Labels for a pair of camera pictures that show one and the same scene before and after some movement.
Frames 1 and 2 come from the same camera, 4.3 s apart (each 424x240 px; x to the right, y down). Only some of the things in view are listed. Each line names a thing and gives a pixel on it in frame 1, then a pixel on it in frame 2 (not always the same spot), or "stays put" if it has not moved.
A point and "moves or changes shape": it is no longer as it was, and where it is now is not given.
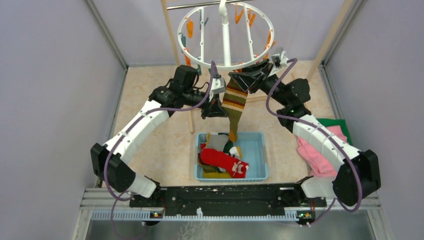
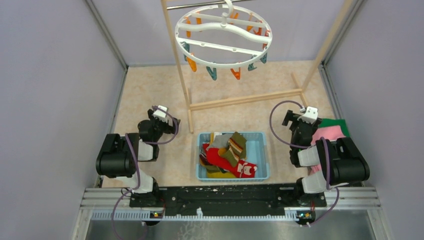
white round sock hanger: x=223 y=6 moves or changes shape
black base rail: x=227 y=199 stays put
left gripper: x=214 y=108 → x=169 y=129
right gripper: x=249 y=79 → x=292 y=117
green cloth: x=328 y=122 stays put
